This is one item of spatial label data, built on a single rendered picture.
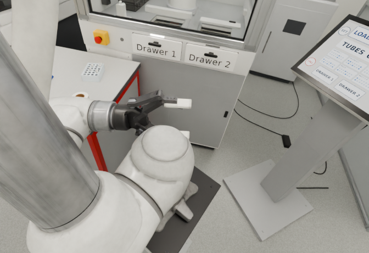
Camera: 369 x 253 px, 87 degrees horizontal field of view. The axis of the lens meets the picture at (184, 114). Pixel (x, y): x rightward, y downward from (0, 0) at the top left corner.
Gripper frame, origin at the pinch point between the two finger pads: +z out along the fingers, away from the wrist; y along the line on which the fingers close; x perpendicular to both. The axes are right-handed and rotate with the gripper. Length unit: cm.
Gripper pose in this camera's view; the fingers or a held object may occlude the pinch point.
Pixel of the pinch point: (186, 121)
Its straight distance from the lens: 55.3
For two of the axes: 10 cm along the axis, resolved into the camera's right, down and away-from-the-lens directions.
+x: -0.6, 7.3, -6.8
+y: -0.2, 6.8, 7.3
